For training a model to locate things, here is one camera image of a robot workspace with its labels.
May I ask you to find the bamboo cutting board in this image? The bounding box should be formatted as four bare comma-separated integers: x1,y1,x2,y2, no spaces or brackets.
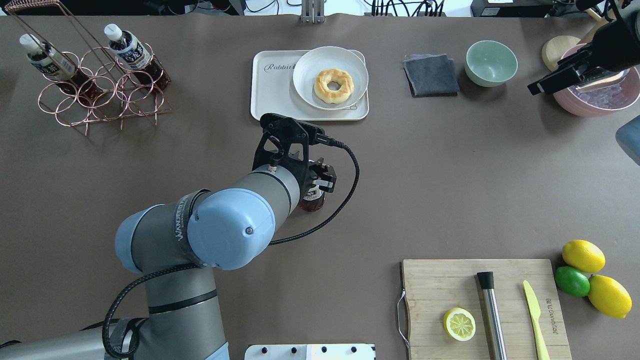
402,259,572,360

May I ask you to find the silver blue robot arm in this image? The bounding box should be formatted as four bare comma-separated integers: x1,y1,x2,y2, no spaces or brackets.
1,158,336,360

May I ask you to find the tea bottle white cap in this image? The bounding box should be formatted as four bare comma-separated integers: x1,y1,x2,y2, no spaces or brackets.
298,185,325,212

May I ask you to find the pink bowl with ice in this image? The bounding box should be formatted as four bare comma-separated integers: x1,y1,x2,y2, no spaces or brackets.
552,45,640,117

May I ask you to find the yellow plastic knife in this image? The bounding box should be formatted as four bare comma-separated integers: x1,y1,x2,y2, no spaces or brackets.
522,280,551,360

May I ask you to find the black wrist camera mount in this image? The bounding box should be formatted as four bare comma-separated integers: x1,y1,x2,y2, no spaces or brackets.
251,112,336,191

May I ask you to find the cream rectangular tray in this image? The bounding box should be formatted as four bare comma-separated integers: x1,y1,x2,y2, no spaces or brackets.
250,46,370,122

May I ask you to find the mint green bowl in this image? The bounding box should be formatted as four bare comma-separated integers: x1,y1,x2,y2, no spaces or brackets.
464,39,519,88

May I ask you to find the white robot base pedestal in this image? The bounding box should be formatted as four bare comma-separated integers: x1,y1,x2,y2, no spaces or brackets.
244,342,377,360

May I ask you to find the aluminium frame post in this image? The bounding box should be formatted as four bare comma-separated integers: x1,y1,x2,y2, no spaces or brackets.
301,0,326,24

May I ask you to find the glazed donut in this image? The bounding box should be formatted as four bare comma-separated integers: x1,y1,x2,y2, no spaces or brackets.
313,68,355,104

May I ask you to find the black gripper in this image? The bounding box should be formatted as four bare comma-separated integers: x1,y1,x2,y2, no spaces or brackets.
306,159,338,194

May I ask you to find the steel muddler black tip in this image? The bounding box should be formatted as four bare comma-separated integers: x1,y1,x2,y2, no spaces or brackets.
477,271,508,360

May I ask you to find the green lime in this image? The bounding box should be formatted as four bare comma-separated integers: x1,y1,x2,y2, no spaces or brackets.
554,265,591,297

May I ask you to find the copper wire bottle rack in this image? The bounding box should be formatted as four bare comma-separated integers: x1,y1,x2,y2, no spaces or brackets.
5,0,173,136

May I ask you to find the half lemon slice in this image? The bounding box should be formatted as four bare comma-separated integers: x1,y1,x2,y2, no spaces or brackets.
443,307,476,342

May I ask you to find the grey folded cloth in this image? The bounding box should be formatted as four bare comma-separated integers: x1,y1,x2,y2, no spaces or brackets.
402,54,460,97

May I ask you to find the yellow lemon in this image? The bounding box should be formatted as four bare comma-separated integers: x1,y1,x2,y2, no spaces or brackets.
561,239,606,273
587,275,633,319

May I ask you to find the wooden cup stand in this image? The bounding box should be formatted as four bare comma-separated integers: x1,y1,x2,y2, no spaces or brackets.
541,8,608,72

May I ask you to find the white round plate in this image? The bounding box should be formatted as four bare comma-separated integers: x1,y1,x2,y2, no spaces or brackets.
292,46,370,110

